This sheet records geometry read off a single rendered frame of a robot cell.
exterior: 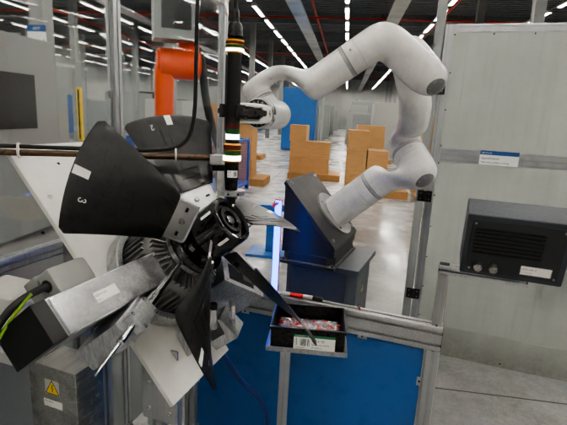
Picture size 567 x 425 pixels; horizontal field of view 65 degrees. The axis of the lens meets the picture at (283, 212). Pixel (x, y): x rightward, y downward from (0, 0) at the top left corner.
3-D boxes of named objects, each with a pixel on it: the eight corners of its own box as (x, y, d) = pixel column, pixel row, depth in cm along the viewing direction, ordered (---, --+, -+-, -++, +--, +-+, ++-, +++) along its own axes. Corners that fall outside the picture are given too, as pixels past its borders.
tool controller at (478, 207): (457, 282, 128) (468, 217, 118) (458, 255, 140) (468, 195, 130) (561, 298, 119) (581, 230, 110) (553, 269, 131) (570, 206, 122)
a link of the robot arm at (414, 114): (399, 183, 161) (383, 153, 171) (431, 174, 161) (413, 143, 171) (406, 64, 121) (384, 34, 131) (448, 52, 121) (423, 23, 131)
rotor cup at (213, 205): (161, 239, 99) (200, 208, 94) (184, 212, 112) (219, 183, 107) (205, 284, 103) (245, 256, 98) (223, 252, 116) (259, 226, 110)
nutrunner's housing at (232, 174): (224, 205, 110) (228, 6, 100) (222, 201, 114) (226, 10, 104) (239, 205, 111) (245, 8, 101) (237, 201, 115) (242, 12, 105)
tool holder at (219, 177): (210, 196, 107) (211, 156, 105) (207, 191, 114) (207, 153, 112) (246, 196, 109) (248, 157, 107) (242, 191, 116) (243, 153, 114)
